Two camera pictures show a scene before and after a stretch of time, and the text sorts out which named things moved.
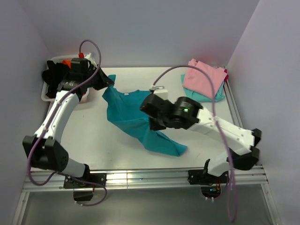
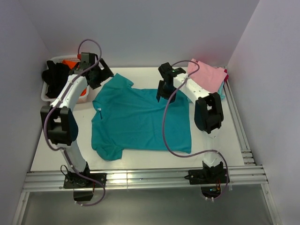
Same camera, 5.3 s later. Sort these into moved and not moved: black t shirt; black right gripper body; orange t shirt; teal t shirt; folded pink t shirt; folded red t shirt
Moved: black right gripper body; teal t shirt
Not moved: folded red t shirt; orange t shirt; black t shirt; folded pink t shirt
